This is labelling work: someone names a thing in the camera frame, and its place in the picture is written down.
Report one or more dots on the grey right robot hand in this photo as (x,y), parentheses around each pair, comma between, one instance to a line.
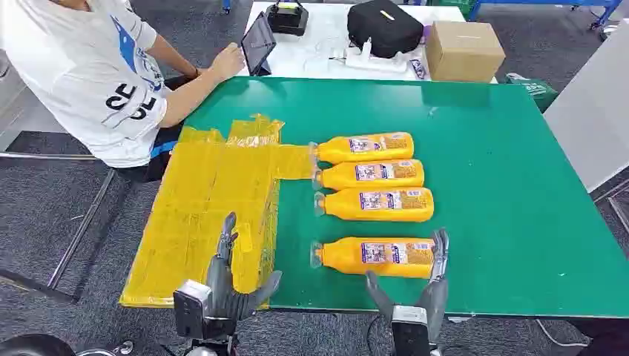
(436,304)

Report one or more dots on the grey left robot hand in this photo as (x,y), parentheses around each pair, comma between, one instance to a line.
(219,285)

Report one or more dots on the orange drink bottle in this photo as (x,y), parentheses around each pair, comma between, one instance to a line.
(344,206)
(339,148)
(344,178)
(344,256)

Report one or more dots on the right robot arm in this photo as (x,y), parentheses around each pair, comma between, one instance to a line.
(435,350)

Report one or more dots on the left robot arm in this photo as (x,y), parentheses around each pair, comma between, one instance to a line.
(202,352)

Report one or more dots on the yellow plastic sheet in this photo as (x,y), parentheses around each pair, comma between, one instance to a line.
(206,206)

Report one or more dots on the green table mat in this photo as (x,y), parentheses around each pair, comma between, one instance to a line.
(491,196)

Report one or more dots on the person's hand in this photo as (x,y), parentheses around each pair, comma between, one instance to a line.
(228,61)

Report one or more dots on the green crate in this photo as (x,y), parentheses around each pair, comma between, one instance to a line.
(535,91)

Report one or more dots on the small printed packet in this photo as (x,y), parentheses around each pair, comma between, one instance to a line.
(418,69)

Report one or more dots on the black tablet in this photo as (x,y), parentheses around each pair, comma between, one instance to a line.
(258,41)

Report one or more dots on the grey side table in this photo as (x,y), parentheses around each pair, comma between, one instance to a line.
(594,113)

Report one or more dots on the white power strip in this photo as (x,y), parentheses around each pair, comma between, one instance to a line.
(378,63)

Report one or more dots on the brown cardboard box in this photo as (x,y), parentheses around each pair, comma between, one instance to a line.
(462,51)

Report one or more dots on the person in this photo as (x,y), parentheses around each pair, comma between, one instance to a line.
(73,73)

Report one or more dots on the black soft bag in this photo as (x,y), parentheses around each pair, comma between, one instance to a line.
(383,32)

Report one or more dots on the white table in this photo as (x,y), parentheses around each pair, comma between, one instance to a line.
(319,24)

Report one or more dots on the blue metal shelf rack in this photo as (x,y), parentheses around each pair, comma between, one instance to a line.
(540,2)

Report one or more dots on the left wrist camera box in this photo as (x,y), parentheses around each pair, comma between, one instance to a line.
(191,309)

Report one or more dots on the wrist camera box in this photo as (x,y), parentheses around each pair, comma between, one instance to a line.
(191,309)
(410,334)

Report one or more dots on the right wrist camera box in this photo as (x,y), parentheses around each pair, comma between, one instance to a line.
(410,334)

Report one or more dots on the metal floor frame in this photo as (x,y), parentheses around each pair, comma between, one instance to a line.
(81,226)

